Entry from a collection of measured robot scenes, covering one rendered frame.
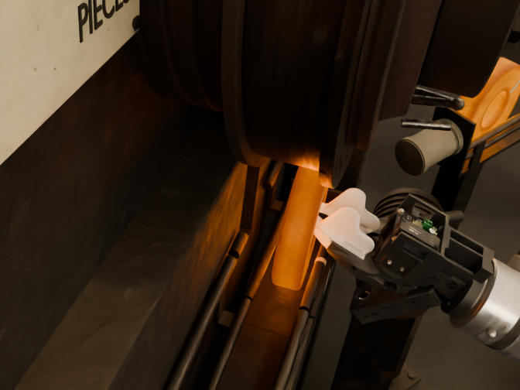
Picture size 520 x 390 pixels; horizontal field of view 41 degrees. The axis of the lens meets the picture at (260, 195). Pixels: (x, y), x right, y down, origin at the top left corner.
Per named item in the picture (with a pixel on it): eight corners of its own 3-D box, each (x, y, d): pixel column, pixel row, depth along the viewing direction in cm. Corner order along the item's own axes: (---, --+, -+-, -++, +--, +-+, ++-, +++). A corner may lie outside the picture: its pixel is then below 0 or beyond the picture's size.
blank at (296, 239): (279, 217, 69) (313, 226, 69) (312, 125, 80) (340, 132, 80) (265, 311, 80) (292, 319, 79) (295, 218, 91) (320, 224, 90)
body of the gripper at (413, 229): (404, 188, 78) (497, 241, 78) (366, 235, 83) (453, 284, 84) (395, 231, 72) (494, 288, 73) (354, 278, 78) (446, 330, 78)
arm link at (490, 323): (480, 302, 85) (477, 363, 78) (446, 283, 85) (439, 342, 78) (528, 259, 79) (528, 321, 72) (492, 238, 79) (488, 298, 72)
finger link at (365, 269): (339, 222, 79) (405, 259, 79) (331, 231, 80) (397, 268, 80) (330, 249, 75) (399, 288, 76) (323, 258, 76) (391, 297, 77)
